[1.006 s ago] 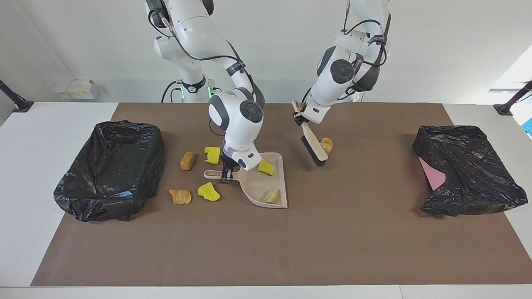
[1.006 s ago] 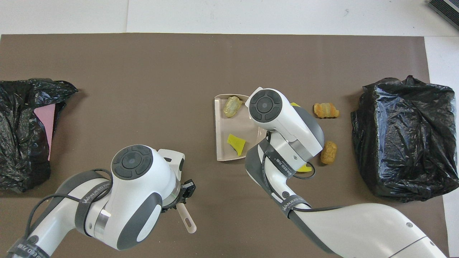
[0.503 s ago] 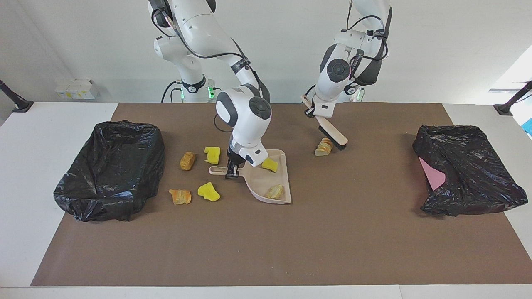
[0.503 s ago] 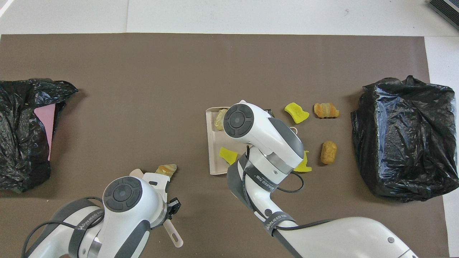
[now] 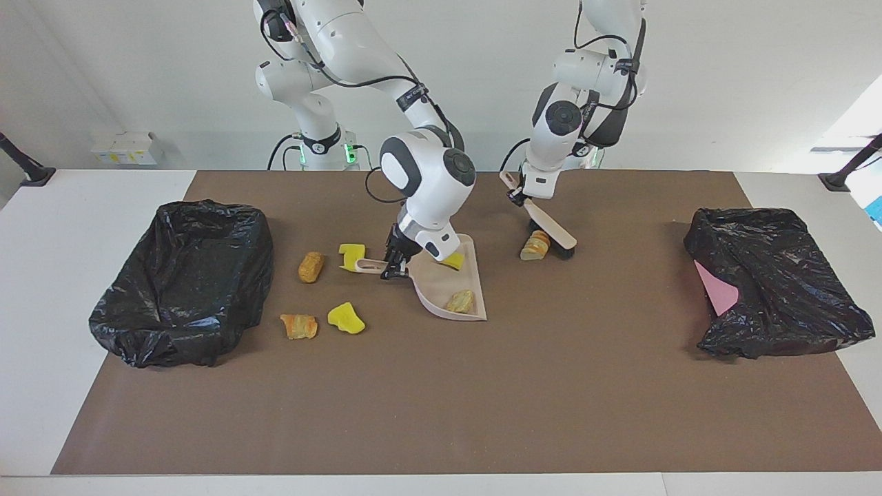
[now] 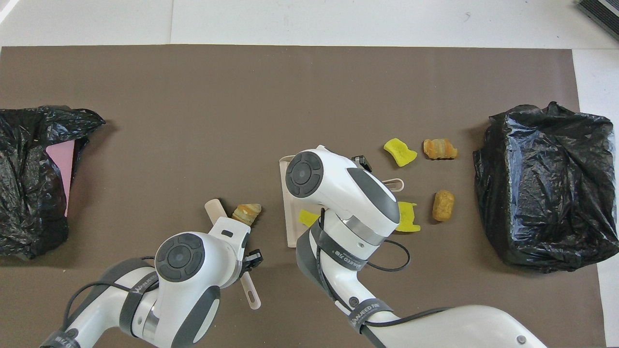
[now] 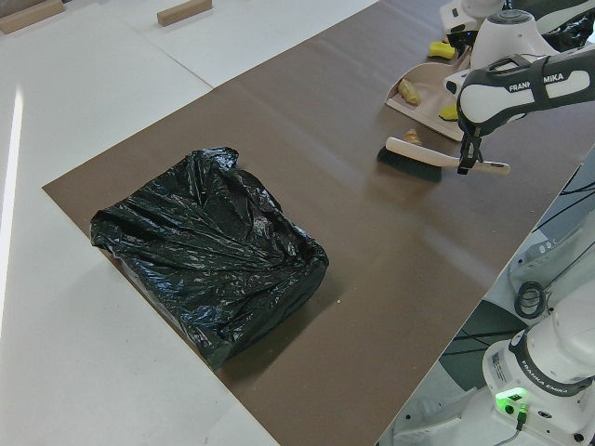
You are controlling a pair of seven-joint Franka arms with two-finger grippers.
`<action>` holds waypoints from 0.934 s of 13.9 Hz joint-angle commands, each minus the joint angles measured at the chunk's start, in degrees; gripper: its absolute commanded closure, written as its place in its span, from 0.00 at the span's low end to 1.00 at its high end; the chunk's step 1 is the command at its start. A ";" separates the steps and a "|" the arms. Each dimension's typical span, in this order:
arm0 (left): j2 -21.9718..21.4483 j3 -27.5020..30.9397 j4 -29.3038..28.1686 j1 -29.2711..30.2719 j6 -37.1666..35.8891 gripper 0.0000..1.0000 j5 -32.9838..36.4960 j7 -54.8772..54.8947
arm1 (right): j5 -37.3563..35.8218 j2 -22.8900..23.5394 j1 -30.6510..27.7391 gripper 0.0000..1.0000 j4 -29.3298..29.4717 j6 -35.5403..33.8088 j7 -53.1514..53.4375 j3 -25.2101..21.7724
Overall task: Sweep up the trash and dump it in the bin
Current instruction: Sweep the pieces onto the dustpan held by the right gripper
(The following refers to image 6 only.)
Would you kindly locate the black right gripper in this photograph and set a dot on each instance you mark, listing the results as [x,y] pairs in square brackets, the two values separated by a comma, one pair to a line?
[362,163]

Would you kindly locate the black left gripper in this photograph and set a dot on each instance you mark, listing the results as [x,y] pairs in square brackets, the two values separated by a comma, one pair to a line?
[251,260]

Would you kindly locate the curved yellow sponge piece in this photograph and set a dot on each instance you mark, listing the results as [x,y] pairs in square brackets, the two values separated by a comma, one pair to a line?
[400,152]

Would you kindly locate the sliced bread loaf piece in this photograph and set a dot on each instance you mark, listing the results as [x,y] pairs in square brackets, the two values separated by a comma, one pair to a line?
[246,213]

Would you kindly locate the beige plastic dustpan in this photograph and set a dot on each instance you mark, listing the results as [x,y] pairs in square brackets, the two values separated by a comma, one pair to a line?
[291,222]

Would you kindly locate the beige hand brush black bristles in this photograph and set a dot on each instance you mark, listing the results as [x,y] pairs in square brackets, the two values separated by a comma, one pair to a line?
[215,210]

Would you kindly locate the yellow sponge wedge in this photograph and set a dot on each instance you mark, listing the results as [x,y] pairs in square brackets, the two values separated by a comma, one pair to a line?
[308,218]

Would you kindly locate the notched yellow sponge block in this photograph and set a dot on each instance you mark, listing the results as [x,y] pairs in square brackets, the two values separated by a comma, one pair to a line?
[409,220]

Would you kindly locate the brown fried nugget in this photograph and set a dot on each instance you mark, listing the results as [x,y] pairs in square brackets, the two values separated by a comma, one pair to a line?
[443,205]

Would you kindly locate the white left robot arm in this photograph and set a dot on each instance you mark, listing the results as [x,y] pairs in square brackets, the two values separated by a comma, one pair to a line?
[193,270]

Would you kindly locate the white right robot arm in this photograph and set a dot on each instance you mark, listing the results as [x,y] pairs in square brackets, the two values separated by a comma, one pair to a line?
[338,188]

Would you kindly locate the black trash bag lined bin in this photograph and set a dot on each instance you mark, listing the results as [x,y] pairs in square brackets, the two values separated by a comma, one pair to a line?
[546,188]

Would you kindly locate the pink plastic bin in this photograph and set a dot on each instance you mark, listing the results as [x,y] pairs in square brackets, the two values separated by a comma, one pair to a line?
[62,164]

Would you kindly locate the black trash bag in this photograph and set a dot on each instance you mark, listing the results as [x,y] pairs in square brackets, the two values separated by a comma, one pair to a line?
[24,193]

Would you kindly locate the orange striped bread piece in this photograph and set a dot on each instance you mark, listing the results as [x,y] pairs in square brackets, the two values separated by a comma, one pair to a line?
[439,149]

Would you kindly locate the brown table mat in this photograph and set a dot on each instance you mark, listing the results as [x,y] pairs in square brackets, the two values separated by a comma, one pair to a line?
[193,96]

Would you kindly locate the dark grey ribbed device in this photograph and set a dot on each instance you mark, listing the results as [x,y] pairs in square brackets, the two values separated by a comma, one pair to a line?
[602,14]

